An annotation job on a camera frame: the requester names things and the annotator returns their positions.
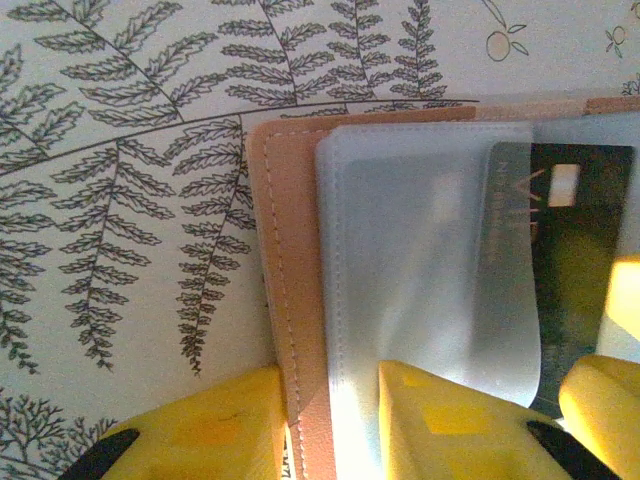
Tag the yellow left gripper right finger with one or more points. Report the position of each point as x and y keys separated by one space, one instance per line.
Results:
x=450 y=440

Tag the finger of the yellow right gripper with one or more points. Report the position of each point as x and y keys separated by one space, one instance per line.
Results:
x=610 y=400
x=627 y=300

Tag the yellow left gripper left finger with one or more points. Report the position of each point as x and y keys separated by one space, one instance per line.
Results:
x=200 y=435

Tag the dark green chip card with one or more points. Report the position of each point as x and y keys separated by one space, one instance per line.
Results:
x=575 y=250

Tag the tan leather card holder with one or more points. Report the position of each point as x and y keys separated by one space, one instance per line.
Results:
x=290 y=250

